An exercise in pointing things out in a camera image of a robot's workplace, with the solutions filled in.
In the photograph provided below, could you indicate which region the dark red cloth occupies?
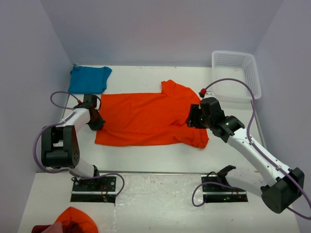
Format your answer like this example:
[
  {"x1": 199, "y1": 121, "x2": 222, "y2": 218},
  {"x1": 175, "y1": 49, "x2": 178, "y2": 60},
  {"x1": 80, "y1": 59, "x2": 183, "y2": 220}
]
[{"x1": 31, "y1": 225, "x2": 51, "y2": 233}]

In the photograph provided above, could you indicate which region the orange cloth in pile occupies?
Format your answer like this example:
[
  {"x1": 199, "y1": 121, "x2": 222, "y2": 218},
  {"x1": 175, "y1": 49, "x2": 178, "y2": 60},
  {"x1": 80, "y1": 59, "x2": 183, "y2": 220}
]
[{"x1": 55, "y1": 207, "x2": 99, "y2": 233}]

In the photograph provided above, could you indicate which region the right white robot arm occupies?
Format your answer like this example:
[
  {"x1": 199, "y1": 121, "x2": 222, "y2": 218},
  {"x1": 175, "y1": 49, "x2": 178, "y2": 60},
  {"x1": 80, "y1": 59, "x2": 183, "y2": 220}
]
[{"x1": 187, "y1": 97, "x2": 305, "y2": 214}]

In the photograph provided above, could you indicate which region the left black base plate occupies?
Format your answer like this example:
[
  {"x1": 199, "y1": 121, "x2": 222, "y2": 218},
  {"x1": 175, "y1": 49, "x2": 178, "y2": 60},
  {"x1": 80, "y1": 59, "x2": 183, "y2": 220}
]
[{"x1": 70, "y1": 176, "x2": 117, "y2": 204}]

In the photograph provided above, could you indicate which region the folded blue t shirt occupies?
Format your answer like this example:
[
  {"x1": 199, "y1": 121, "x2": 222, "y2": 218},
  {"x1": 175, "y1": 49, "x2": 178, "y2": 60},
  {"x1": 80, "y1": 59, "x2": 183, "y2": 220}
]
[{"x1": 68, "y1": 66, "x2": 112, "y2": 94}]

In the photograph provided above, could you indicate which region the white plastic basket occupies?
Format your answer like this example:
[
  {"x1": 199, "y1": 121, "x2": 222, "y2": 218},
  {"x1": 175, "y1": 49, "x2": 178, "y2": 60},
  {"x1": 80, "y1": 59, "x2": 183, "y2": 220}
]
[{"x1": 211, "y1": 50, "x2": 262, "y2": 102}]

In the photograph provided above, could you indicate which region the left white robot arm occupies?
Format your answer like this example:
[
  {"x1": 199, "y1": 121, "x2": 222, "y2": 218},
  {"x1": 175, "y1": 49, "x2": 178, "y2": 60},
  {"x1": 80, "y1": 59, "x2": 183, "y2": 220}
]
[{"x1": 39, "y1": 94, "x2": 105, "y2": 191}]

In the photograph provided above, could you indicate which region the orange t shirt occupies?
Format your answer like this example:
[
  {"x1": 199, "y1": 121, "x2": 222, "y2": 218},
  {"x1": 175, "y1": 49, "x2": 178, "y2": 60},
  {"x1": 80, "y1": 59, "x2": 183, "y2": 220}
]
[{"x1": 95, "y1": 80, "x2": 209, "y2": 149}]

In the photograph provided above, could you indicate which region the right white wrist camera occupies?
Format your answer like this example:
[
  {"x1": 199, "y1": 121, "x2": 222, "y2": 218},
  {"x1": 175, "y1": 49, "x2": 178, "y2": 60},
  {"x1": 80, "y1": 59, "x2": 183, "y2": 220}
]
[{"x1": 205, "y1": 91, "x2": 215, "y2": 98}]

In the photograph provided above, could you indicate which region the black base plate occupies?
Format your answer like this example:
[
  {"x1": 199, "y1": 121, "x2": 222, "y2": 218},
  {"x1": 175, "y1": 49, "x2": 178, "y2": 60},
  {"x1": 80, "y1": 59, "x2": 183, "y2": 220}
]
[
  {"x1": 70, "y1": 176, "x2": 117, "y2": 204},
  {"x1": 201, "y1": 173, "x2": 248, "y2": 203}
]

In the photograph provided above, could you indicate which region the pink cloth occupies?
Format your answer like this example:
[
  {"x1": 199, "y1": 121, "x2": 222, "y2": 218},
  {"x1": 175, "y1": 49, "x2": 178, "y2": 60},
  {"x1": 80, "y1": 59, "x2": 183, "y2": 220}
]
[{"x1": 42, "y1": 222, "x2": 63, "y2": 233}]

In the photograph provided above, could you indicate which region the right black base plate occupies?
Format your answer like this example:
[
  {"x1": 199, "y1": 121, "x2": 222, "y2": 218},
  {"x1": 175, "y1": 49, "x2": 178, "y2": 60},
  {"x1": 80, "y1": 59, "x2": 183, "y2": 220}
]
[{"x1": 201, "y1": 173, "x2": 248, "y2": 203}]

